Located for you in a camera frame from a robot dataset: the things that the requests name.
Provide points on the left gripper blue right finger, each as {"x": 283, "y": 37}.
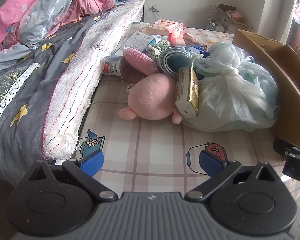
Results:
{"x": 217, "y": 167}

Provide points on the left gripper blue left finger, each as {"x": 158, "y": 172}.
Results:
{"x": 90, "y": 164}

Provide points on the pink round plush toy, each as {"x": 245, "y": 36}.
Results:
{"x": 152, "y": 98}

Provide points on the blue tissue package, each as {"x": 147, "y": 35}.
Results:
{"x": 196, "y": 50}

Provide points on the white blue paper box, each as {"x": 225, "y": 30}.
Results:
{"x": 138, "y": 41}

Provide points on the white mattress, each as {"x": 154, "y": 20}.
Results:
{"x": 72, "y": 94}

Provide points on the gold tissue pack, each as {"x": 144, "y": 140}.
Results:
{"x": 187, "y": 93}

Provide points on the large white plastic bag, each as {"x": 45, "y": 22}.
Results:
{"x": 234, "y": 92}

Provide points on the brown cardboard box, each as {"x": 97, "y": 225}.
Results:
{"x": 283, "y": 63}

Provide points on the dark floral bed sheet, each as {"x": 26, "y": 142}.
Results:
{"x": 25, "y": 92}

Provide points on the small white bottle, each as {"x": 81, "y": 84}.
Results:
{"x": 111, "y": 65}

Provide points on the blue checked folded towel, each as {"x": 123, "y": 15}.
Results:
{"x": 177, "y": 57}

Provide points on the pink knitted cloth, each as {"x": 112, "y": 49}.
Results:
{"x": 140, "y": 61}

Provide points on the green patterned scrunchie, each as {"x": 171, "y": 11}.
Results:
{"x": 155, "y": 50}

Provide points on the orange striped rolled towel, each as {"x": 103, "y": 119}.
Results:
{"x": 190, "y": 40}

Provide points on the pink wet wipes pack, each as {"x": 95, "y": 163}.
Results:
{"x": 167, "y": 28}

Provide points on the pink grey duvet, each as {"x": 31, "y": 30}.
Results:
{"x": 28, "y": 22}

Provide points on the open cardboard box by wall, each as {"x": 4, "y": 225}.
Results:
{"x": 231, "y": 19}

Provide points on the wall power socket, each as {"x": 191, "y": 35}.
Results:
{"x": 154, "y": 9}

